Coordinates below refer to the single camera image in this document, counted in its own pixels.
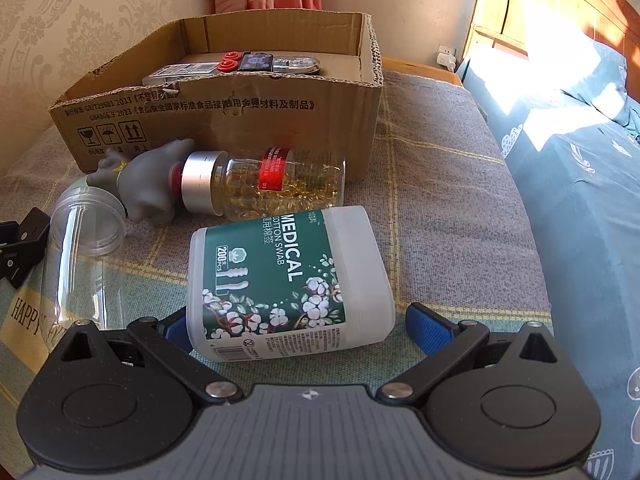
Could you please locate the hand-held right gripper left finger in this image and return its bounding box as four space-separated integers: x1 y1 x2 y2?
55 310 243 406

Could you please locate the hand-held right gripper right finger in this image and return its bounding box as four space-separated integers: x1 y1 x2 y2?
377 302 563 406

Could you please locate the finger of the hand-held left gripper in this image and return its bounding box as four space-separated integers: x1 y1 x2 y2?
0 207 51 289

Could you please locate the white green-labelled cotton swab box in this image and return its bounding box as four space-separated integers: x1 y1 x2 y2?
186 205 396 361

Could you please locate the brown cardboard box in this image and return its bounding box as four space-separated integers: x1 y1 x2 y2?
48 11 385 183

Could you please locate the clear labelled plastic case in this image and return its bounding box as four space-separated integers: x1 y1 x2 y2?
142 62 223 87

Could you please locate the dark block with red buttons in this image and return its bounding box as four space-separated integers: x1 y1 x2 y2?
217 51 275 73

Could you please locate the clear plastic jar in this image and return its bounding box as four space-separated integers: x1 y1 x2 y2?
42 187 128 356

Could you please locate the plaid blanket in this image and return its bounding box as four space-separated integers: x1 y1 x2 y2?
0 70 556 480

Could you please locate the grey animal figurine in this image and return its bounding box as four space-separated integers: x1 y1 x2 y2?
97 137 196 223

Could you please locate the silver-capped capsule bottle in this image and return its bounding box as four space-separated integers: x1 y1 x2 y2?
170 146 347 221

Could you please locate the blue floral bed sheet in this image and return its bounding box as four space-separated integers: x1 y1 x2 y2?
457 40 640 480

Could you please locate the wooden nightstand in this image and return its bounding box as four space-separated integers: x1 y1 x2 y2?
382 57 463 86

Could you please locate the wooden bed headboard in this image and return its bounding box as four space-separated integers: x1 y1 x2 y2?
462 0 640 103

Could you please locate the white wall charger plug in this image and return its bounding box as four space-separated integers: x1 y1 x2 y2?
435 45 458 73

